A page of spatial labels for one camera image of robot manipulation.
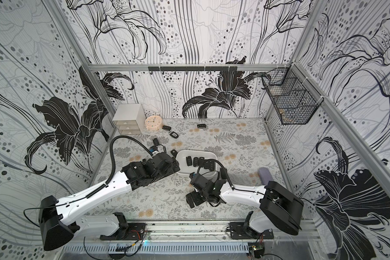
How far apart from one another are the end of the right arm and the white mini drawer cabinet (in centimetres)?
60

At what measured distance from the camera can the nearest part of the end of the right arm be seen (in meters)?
0.60

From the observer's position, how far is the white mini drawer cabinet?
1.05 m
